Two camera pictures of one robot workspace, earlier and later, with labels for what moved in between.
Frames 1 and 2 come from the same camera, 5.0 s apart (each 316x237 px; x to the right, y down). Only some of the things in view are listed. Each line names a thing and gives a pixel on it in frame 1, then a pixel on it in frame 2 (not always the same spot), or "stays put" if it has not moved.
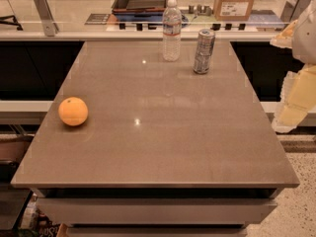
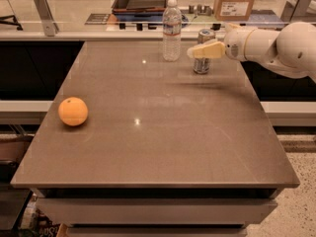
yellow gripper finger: x=285 y=38 → x=234 y=26
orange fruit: x=73 y=111 stays put
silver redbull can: x=204 y=46 stays put
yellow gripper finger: x=297 y=99 → x=214 y=50
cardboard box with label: x=233 y=2 stays put
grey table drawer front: x=155 y=211 stays put
